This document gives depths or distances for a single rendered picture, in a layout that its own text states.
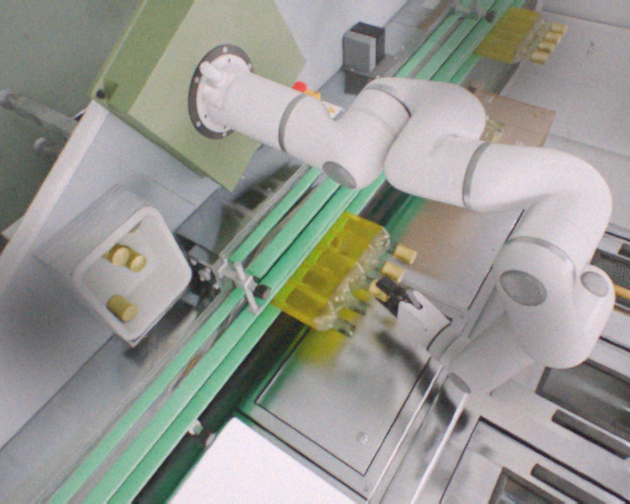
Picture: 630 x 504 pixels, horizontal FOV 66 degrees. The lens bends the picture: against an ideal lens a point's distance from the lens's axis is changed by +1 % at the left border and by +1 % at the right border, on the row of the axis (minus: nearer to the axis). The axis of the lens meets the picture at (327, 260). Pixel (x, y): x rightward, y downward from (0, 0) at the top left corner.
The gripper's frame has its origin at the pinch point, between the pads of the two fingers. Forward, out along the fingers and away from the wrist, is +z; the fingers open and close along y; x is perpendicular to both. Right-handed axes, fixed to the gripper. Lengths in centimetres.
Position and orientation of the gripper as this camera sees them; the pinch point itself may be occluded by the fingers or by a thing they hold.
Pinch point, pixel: (385, 291)
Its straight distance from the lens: 104.5
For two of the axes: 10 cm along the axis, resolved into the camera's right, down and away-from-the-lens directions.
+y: -0.7, -5.8, -8.1
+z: -6.6, -5.9, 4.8
